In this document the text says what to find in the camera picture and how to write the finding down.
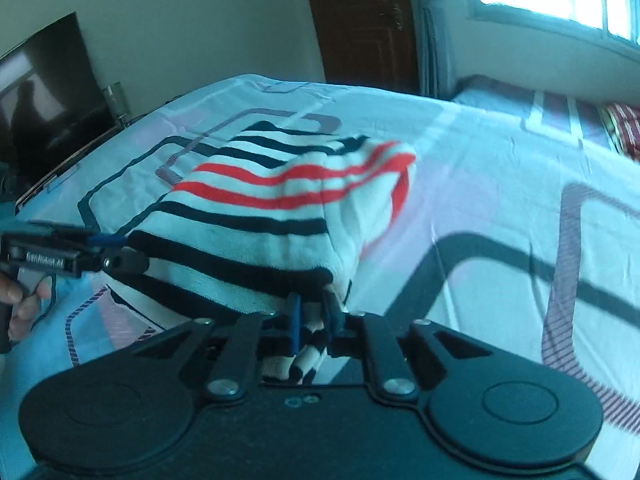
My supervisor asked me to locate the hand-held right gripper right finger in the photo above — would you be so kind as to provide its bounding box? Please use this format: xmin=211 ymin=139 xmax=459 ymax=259
xmin=322 ymin=287 xmax=502 ymax=404

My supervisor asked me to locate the clear drinking glass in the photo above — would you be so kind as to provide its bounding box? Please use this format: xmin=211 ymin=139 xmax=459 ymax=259
xmin=102 ymin=81 xmax=132 ymax=128

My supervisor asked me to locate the brown wooden door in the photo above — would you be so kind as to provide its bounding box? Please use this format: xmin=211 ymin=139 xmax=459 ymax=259
xmin=300 ymin=0 xmax=421 ymax=95

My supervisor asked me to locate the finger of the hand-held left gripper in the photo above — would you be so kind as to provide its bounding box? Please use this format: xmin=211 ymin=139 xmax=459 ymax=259
xmin=30 ymin=220 xmax=127 ymax=252
xmin=80 ymin=247 xmax=151 ymax=277

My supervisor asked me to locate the maroon white striped bedsheet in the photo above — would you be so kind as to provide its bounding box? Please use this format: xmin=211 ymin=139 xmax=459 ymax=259
xmin=452 ymin=75 xmax=640 ymax=161

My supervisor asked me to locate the person's left hand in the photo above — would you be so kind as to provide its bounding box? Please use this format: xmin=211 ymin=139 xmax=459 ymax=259
xmin=0 ymin=277 xmax=54 ymax=342

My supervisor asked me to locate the white black red striped sweater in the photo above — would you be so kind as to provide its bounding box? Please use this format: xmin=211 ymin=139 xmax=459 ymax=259
xmin=102 ymin=120 xmax=418 ymax=386

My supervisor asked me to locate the pale printed bedsheet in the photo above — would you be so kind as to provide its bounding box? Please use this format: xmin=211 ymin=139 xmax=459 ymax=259
xmin=0 ymin=74 xmax=640 ymax=480

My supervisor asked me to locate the grey curtain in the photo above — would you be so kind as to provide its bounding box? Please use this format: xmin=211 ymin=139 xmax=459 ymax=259
xmin=405 ymin=0 xmax=468 ymax=101

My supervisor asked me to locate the black flat television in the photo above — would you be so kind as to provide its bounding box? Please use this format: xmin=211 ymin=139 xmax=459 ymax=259
xmin=0 ymin=11 xmax=118 ymax=206

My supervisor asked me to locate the red patterned pillow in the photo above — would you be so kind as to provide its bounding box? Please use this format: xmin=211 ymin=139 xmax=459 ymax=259
xmin=597 ymin=102 xmax=640 ymax=163

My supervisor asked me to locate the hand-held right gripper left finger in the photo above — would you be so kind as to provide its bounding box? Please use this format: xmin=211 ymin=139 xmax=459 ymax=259
xmin=125 ymin=292 xmax=302 ymax=404

